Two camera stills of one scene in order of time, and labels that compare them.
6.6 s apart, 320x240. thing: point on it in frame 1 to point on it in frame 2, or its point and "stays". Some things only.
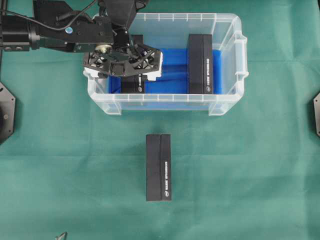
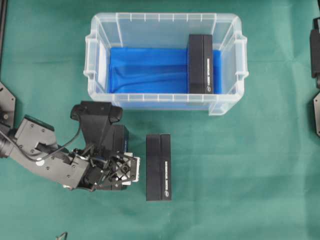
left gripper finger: x=144 y=60 to x=109 y=187
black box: x=133 y=84 to x=120 y=139
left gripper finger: x=98 y=65 to x=123 y=166
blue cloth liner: x=171 y=90 stays
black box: x=158 y=167 stays
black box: x=200 y=64 stays
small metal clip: x=62 y=236 stays
